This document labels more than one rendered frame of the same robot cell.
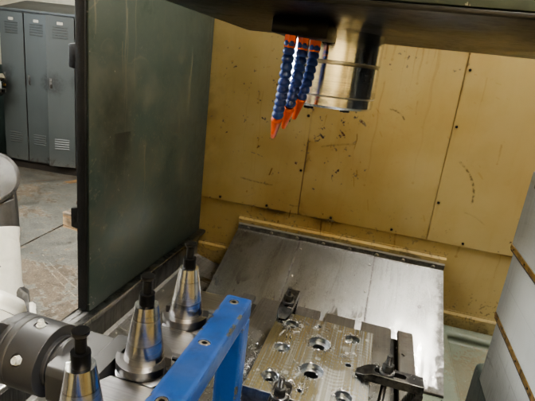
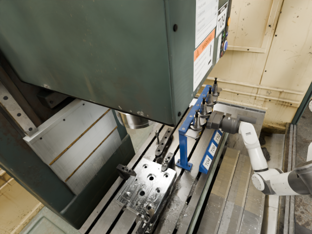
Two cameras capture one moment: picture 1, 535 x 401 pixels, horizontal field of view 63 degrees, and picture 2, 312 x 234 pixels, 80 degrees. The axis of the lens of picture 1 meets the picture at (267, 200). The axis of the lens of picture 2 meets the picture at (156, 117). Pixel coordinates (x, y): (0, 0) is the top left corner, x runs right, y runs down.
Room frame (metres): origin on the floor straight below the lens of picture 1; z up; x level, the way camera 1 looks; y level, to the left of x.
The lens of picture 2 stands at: (1.26, 0.16, 1.94)
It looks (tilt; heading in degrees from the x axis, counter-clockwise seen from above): 41 degrees down; 202
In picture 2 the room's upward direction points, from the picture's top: 9 degrees counter-clockwise
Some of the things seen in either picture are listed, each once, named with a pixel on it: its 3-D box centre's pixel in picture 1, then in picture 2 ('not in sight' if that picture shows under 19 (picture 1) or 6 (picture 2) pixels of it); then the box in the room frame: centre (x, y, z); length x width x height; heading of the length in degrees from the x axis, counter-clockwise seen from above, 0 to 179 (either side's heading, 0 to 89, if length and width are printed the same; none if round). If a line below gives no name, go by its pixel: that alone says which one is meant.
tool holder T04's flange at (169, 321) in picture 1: (185, 318); (196, 126); (0.54, 0.09, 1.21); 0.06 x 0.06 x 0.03
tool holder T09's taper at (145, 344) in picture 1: (145, 329); (203, 107); (0.43, 0.12, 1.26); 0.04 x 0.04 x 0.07
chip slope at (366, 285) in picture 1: (319, 305); not in sight; (1.45, -0.24, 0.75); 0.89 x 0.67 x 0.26; 76
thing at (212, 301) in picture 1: (201, 301); (192, 133); (0.59, 0.08, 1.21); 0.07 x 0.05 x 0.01; 76
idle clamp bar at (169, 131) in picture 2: not in sight; (164, 143); (0.45, -0.13, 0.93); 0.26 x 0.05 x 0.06; 171
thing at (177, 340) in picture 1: (166, 340); (199, 120); (0.48, 0.11, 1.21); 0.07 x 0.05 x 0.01; 76
